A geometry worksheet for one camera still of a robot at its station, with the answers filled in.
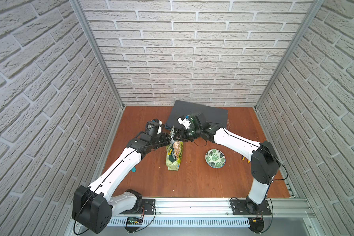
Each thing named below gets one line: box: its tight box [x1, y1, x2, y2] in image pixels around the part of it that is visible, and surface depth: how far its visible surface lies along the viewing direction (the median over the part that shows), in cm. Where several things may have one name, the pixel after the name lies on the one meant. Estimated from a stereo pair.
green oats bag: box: [165, 125, 184, 172], surface depth 83 cm
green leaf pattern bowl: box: [205, 148, 226, 169], surface depth 91 cm
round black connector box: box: [248, 217, 265, 234], surface depth 72 cm
